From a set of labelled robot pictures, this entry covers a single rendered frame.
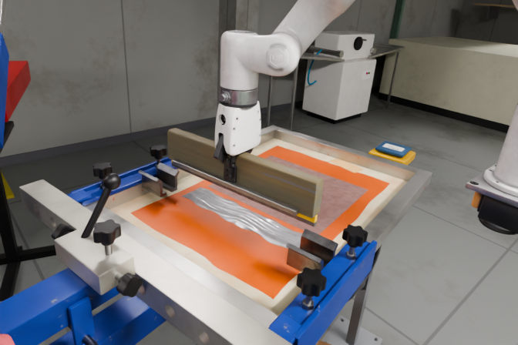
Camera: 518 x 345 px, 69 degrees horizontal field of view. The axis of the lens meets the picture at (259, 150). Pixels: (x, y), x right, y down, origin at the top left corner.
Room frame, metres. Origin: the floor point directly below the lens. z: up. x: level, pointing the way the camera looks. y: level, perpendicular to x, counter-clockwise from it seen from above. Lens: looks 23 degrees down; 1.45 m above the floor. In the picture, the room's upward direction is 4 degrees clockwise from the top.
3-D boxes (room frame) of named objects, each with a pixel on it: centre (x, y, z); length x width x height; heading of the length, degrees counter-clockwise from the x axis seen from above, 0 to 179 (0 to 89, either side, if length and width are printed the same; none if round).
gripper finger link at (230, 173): (0.71, 0.06, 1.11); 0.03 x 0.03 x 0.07; 54
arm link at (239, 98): (0.73, 0.05, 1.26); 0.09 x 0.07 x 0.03; 144
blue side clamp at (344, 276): (0.52, -0.14, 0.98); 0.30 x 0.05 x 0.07; 144
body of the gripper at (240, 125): (0.73, 0.05, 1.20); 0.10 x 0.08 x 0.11; 144
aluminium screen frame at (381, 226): (0.88, -0.05, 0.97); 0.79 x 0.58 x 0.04; 144
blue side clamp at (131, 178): (0.84, 0.31, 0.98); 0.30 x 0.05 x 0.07; 144
